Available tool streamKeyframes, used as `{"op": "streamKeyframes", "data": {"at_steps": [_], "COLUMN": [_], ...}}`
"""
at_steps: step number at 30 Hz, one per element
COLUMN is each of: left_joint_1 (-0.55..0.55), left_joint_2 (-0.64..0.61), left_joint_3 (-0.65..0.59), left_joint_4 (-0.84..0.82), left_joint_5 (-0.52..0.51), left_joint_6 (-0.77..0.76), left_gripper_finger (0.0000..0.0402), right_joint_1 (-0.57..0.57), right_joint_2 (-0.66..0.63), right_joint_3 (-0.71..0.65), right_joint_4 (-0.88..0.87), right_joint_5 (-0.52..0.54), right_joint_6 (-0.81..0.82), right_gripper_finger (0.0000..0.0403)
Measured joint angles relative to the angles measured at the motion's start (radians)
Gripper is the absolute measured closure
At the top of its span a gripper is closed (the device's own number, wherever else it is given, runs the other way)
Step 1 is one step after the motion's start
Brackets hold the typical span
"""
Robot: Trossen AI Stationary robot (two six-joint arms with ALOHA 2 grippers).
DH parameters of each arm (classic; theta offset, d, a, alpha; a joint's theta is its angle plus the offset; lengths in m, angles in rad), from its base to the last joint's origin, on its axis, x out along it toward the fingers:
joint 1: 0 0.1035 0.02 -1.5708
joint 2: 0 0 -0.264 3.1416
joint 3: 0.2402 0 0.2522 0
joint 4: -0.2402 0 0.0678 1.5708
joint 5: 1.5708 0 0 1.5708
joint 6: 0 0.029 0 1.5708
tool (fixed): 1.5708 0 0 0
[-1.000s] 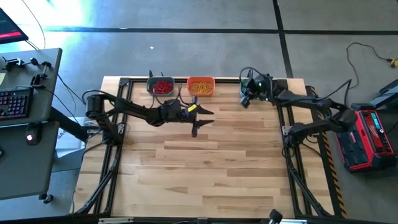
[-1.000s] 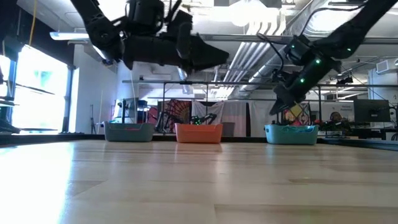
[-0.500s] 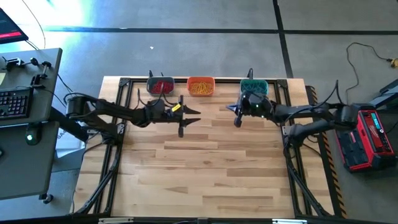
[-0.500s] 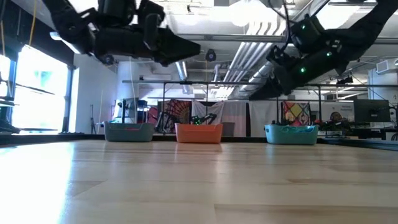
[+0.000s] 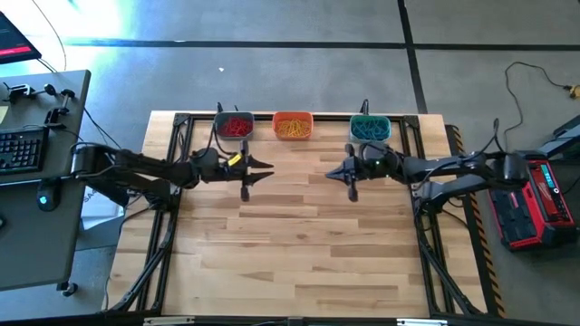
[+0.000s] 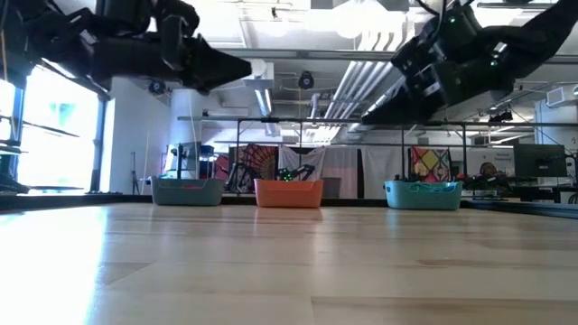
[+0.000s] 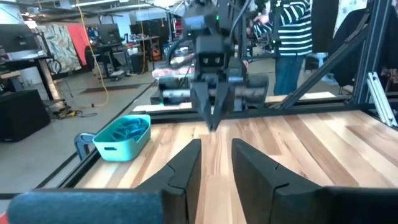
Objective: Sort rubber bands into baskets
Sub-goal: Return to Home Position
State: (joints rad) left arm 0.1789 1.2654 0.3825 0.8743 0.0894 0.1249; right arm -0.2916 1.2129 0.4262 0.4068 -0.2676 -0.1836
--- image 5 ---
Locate black computer mouse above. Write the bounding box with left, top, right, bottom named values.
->
left=36, top=179, right=61, bottom=213

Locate black keyboard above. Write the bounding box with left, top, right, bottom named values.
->
left=0, top=125, right=51, bottom=176

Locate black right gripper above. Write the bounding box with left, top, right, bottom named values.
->
left=324, top=142, right=405, bottom=185

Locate white paper sheet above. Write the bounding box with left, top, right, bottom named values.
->
left=81, top=187, right=127, bottom=219

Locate black desk caster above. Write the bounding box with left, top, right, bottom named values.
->
left=56, top=281, right=79, bottom=298

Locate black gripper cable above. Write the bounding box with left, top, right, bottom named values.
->
left=470, top=117, right=503, bottom=158
left=206, top=120, right=237, bottom=158

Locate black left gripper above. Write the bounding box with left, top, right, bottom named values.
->
left=189, top=139, right=276, bottom=187

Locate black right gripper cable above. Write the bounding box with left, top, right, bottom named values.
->
left=470, top=117, right=503, bottom=158

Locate black desk monitor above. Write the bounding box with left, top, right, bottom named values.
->
left=0, top=9, right=44, bottom=65

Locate red black tool case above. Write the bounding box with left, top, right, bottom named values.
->
left=487, top=149, right=580, bottom=253

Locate black desk clamp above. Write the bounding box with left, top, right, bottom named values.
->
left=1, top=81, right=38, bottom=103
left=43, top=82, right=77, bottom=129

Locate grey black case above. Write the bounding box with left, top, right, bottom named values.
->
left=537, top=113, right=580, bottom=160

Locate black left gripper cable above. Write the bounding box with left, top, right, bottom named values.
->
left=206, top=120, right=237, bottom=158

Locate silver metal bracket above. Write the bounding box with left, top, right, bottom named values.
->
left=143, top=316, right=196, bottom=326
left=396, top=318, right=450, bottom=326

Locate grey plastic basket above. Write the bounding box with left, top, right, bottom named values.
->
left=213, top=110, right=256, bottom=141

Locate grey desk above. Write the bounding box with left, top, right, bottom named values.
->
left=0, top=69, right=92, bottom=292

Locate orange plastic basket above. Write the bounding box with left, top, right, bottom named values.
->
left=272, top=110, right=315, bottom=141

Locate teal plastic basket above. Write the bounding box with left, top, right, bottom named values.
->
left=348, top=112, right=392, bottom=144

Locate black floor cable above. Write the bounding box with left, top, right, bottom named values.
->
left=503, top=61, right=573, bottom=158

